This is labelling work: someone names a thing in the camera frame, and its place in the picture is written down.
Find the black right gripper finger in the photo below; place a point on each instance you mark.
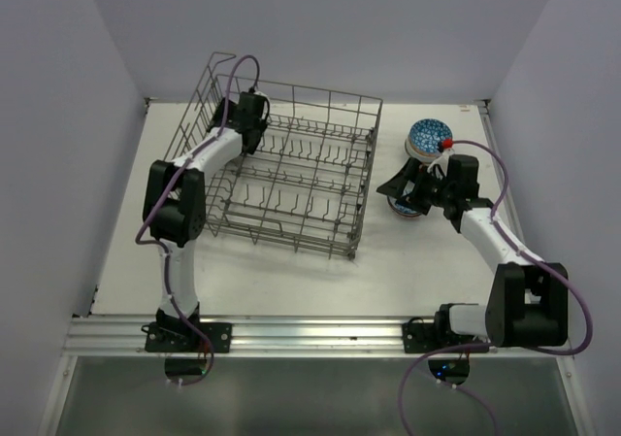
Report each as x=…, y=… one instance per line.
x=409, y=200
x=396, y=186

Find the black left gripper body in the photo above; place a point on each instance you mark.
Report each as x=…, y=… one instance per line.
x=225, y=111

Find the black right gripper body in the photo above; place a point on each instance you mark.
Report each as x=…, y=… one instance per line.
x=435, y=189

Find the blue floral bowl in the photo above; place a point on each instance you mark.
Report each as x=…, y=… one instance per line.
x=402, y=210

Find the white ribbed bowl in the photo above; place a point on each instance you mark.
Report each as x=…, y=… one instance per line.
x=422, y=156

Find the red diamond pattern bowl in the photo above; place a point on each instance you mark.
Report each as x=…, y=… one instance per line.
x=428, y=132

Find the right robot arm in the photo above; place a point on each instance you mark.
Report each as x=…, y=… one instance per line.
x=527, y=305

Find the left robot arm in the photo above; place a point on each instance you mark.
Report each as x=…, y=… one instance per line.
x=174, y=216

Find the grey wire dish rack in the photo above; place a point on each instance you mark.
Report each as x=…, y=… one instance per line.
x=306, y=185

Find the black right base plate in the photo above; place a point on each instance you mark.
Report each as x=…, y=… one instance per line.
x=421, y=337

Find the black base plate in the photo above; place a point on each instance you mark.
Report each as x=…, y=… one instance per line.
x=421, y=337
x=162, y=340

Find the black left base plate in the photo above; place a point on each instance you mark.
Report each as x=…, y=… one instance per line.
x=162, y=340

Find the aluminium mounting rail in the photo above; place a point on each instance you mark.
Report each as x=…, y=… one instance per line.
x=250, y=337

